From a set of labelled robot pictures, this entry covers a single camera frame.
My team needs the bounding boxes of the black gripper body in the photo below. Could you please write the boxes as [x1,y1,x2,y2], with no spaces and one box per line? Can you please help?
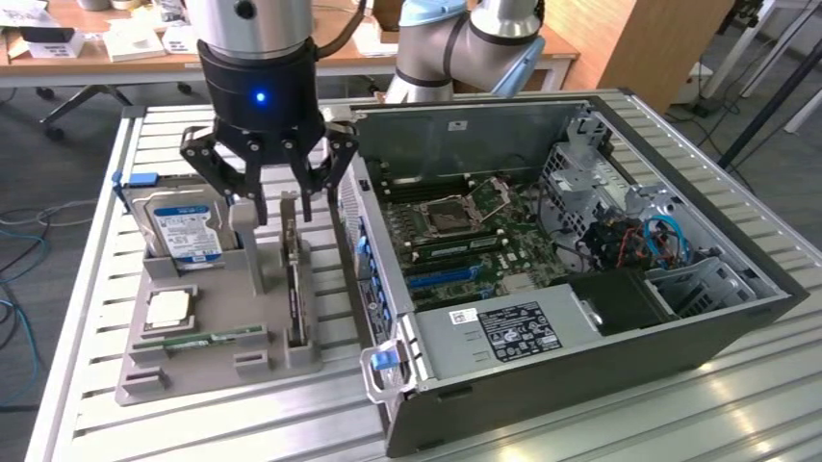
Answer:
[195,37,327,168]

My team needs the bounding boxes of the NVIDIA graphics card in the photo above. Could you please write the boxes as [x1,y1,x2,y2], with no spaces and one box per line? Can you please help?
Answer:
[279,189,310,348]

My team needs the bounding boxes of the blue disk caddy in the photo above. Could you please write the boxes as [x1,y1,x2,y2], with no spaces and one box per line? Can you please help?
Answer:
[111,166,233,216]

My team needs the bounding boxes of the hard disk with blue label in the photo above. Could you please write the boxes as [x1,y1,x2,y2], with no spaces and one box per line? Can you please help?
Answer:
[120,175,232,265]

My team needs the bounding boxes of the small white labelled box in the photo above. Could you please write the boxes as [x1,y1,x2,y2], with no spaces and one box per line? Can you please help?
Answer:
[160,23,201,55]

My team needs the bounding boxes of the black RAM slot row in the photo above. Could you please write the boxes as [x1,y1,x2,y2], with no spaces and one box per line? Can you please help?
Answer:
[383,171,474,203]
[407,229,506,264]

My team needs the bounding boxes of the CPU socket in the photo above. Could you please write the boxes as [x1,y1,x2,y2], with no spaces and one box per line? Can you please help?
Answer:
[416,196,480,238]

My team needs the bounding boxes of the white open cardboard box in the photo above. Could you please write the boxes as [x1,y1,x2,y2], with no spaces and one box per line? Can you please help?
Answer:
[101,18,165,64]

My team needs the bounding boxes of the white paper sheet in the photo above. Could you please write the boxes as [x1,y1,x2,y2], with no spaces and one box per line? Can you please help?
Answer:
[362,18,400,58]

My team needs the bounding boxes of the green RAM stick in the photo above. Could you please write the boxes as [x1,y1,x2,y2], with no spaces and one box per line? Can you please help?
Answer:
[132,324,266,350]
[418,237,503,257]

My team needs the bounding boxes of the black castor desk legs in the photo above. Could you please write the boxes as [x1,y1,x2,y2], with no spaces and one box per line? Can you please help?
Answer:
[35,84,193,142]

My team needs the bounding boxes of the wooden desk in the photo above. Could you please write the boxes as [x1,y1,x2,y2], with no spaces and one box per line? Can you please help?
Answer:
[0,0,579,90]

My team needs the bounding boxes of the blue expansion slot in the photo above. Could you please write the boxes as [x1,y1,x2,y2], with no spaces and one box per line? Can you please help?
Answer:
[403,266,484,291]

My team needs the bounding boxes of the silver CPU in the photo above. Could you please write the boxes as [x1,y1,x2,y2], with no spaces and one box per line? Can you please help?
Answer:
[141,287,199,333]

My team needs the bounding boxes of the dark box with white label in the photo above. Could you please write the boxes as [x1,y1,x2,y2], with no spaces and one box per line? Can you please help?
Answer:
[17,26,85,60]

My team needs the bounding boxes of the green motherboard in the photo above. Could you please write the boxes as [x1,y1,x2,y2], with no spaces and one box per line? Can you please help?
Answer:
[382,173,567,312]

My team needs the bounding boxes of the grey parts rack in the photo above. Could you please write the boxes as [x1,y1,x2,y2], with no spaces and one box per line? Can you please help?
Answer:
[113,190,327,407]

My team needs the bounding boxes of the silver drive cage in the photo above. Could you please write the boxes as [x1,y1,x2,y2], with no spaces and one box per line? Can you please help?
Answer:
[536,139,682,233]

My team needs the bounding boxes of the grey power supply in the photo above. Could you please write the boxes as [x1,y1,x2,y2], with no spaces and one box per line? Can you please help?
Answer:
[410,283,606,382]

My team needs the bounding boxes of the wooden cabinet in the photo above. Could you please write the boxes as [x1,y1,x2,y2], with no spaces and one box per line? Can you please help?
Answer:
[564,0,737,115]

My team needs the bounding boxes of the black open PC case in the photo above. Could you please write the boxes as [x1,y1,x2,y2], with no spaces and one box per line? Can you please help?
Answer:
[320,93,811,458]

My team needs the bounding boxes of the silver disk bay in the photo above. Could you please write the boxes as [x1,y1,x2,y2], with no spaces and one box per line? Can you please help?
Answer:
[643,256,761,320]

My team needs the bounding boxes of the black slanted pole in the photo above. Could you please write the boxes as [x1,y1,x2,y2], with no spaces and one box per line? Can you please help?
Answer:
[718,47,822,169]

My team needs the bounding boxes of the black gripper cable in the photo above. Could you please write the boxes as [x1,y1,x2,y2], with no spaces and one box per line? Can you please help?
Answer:
[312,0,362,57]

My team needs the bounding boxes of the grey floor cable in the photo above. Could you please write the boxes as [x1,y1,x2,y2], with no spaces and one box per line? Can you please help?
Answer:
[0,198,99,228]

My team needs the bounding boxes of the blue floor cable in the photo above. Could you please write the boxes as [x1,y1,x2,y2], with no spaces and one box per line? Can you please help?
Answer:
[0,229,52,411]

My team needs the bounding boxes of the orange wire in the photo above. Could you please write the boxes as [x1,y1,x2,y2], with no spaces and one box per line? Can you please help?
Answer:
[615,224,636,269]

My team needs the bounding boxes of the blue wire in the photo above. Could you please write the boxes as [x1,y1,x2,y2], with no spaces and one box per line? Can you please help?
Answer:
[640,214,694,271]

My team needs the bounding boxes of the white table frame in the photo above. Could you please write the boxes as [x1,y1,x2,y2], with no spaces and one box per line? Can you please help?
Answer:
[698,0,822,134]

